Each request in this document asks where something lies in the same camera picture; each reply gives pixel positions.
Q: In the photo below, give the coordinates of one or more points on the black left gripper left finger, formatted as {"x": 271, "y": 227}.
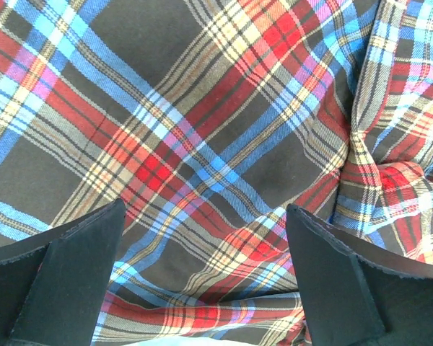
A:
{"x": 53, "y": 284}

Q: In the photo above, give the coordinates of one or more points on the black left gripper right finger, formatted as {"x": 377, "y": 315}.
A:
{"x": 354, "y": 292}

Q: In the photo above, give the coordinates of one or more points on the red brown plaid shirt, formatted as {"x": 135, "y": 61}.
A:
{"x": 208, "y": 118}

